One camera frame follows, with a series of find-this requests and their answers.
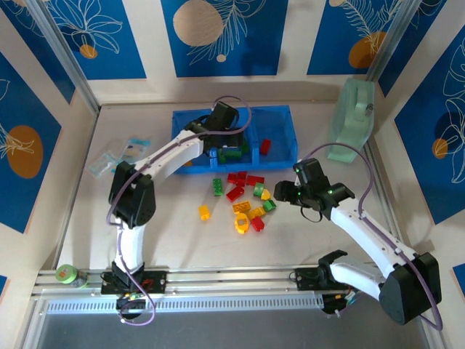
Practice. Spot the small green lego brick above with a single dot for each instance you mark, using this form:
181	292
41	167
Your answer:
269	206
220	157
246	147
258	189

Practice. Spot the green eight-stud lego brick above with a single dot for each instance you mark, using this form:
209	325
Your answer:
232	155
218	187

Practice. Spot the yellow curved lego brick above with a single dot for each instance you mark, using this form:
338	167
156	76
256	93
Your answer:
266	195

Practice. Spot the small red lego brick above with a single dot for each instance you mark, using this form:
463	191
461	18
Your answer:
265	146
231	178
257	223

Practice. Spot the red eight-stud lego brick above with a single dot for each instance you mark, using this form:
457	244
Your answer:
255	180
235	193

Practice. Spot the red sloped lego brick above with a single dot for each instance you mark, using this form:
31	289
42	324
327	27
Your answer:
241	177

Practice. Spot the yellow eight-stud lego plate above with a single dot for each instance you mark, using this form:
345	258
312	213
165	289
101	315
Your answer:
242	207

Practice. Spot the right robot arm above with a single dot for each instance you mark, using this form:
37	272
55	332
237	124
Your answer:
363	229

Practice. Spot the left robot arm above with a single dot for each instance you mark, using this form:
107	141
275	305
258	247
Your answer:
174	156

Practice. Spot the blue three-compartment plastic bin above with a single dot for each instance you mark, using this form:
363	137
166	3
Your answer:
279	127

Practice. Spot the green tape dispenser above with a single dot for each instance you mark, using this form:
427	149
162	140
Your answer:
348	109

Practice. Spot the blue and white packet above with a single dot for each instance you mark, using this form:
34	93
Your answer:
134	149

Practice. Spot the clear plastic bag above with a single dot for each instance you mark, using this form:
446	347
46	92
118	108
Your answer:
103	164

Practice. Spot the grey metal panel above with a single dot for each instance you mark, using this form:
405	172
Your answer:
232	331

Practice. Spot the green tape roll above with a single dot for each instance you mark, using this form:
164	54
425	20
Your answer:
69	274

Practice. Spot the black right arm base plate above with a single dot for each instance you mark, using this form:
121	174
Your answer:
305	280

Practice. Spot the aluminium frame rail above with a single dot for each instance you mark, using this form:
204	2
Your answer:
232	281

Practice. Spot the aluminium corner post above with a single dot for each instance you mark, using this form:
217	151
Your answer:
388	40
65	54

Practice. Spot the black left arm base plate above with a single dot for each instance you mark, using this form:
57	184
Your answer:
156	281

